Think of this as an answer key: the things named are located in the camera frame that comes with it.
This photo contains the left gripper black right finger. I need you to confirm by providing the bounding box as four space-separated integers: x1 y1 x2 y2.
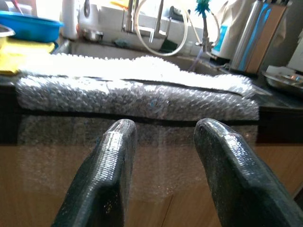
193 117 303 227

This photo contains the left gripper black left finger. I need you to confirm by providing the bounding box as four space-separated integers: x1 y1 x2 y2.
51 118 138 227

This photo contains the large shallow steel basin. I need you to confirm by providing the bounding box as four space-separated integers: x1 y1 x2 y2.
261 69 303 91

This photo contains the wooden base cabinet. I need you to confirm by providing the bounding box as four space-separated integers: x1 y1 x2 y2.
0 141 303 227

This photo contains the clear bubble wrap sheet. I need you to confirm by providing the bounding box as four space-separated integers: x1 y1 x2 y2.
15 53 260 204

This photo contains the stainless steel sink basin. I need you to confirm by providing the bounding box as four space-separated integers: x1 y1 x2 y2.
53 39 229 76

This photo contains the green scrub sponge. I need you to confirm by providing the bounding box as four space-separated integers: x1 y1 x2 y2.
114 38 131 47

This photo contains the small steel cup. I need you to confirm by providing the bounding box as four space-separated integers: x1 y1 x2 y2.
82 28 104 42

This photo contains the white round container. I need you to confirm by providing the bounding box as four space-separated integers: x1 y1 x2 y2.
211 22 237 60

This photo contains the yellow cloth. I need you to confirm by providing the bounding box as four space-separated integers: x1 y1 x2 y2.
0 37 57 76

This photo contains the steel knife block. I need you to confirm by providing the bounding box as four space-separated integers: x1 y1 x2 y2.
231 0 289 74

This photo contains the white red pump soap bottle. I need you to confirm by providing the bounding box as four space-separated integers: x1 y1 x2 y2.
61 0 80 41

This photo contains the flexible steel spring faucet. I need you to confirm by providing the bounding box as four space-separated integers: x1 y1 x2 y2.
121 0 141 33

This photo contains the blue plastic bowl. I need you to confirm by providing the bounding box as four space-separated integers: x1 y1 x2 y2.
0 10 65 44

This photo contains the chrome gooseneck faucet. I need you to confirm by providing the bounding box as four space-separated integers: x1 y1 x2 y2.
137 0 173 44

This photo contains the hanging white towel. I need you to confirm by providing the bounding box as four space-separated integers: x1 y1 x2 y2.
217 0 293 42

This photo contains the steel bowl with wide rim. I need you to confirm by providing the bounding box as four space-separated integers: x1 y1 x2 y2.
0 23 16 39

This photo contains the blue bottle brush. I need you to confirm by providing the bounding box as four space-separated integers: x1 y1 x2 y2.
194 0 212 18

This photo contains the white looped hose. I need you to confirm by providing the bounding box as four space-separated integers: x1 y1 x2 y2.
134 0 189 57

